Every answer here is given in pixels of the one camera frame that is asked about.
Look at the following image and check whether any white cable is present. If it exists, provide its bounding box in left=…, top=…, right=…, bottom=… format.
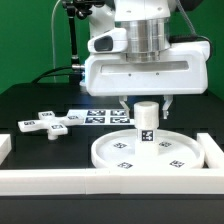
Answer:
left=50, top=0, right=64, bottom=84

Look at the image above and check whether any white round table top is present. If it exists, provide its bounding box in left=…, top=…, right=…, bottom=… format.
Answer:
left=91, top=129, right=205, bottom=171

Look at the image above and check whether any white U-shaped boundary frame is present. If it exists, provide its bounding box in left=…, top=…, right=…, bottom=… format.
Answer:
left=0, top=133, right=224, bottom=196

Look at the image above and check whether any black cable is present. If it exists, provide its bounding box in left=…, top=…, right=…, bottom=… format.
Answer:
left=31, top=65, right=84, bottom=84

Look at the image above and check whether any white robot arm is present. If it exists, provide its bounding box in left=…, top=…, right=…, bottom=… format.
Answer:
left=85, top=0, right=212, bottom=116

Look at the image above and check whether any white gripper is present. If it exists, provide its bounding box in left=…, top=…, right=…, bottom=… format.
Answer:
left=85, top=28, right=210, bottom=119

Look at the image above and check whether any white cross-shaped table base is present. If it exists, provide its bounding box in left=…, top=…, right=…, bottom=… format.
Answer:
left=18, top=111, right=84, bottom=140

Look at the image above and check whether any white marker sheet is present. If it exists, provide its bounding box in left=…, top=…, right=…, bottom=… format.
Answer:
left=68, top=109, right=134, bottom=125

